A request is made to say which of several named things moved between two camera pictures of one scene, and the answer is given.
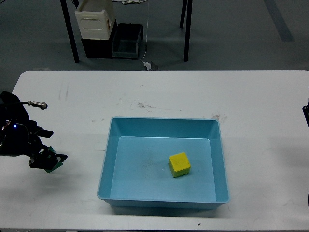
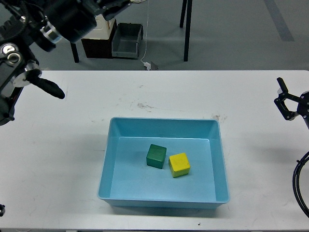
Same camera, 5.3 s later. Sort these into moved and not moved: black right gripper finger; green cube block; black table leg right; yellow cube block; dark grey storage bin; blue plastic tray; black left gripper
Moved: black right gripper finger; green cube block; black left gripper
Not moved: blue plastic tray; yellow cube block; dark grey storage bin; black table leg right
